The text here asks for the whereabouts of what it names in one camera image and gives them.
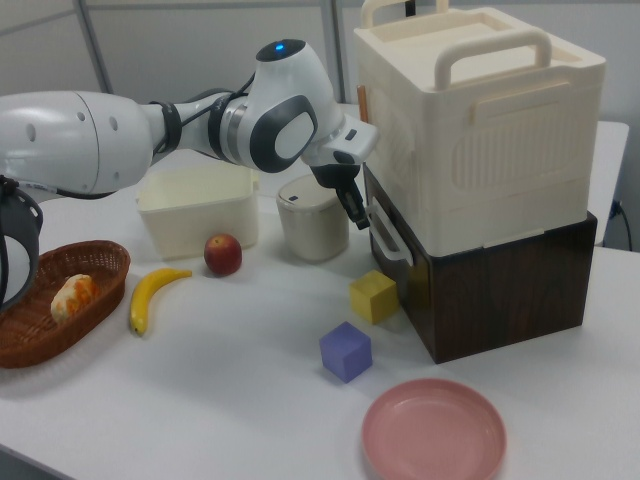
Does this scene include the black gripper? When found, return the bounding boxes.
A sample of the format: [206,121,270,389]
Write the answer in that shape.
[309,160,371,231]

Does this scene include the brown drawer with white handle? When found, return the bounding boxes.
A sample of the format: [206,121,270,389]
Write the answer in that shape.
[362,164,417,306]

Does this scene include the cream small trash can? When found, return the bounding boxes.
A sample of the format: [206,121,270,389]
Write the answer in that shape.
[275,174,350,263]

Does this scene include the yellow cube block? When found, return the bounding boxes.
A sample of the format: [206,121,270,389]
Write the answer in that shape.
[348,270,400,325]

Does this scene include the red apple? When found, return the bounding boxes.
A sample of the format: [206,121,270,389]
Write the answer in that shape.
[203,233,244,277]

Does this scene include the purple cube block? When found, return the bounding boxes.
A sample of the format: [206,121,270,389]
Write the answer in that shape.
[318,321,374,385]

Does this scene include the cream plastic storage cabinet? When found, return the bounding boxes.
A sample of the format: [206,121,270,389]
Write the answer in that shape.
[352,0,608,251]

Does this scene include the white plastic rectangular bin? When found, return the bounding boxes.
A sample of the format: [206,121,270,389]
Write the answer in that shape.
[136,167,261,261]

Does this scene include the dark brown wooden cabinet base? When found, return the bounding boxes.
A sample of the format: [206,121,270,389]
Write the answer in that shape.
[399,209,599,365]

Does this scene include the yellow banana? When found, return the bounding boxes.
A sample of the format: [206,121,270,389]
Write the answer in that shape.
[129,268,193,336]

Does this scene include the pink plate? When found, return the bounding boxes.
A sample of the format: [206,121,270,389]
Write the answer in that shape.
[361,378,508,480]

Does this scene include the brown wicker basket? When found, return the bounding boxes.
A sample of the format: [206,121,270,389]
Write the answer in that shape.
[0,240,132,370]

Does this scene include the toy bread slice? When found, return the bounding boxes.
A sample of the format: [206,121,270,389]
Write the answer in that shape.
[50,273,101,325]

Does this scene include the orange cabinet door handle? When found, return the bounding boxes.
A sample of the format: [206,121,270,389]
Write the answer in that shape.
[355,84,371,124]

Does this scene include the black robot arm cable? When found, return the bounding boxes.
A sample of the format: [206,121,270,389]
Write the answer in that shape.
[149,69,261,156]

